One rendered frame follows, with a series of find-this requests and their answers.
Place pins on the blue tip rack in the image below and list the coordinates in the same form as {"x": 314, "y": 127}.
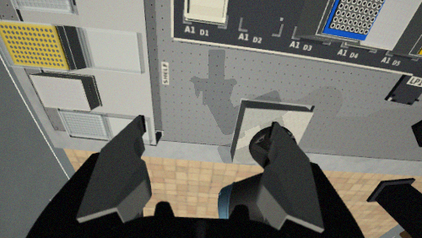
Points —
{"x": 337, "y": 20}

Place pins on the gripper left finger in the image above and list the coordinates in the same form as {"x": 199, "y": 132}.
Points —
{"x": 110, "y": 188}

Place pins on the grey flat shelf table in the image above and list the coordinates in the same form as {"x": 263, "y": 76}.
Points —
{"x": 120, "y": 93}

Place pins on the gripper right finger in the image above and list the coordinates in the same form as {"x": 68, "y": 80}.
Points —
{"x": 295, "y": 196}

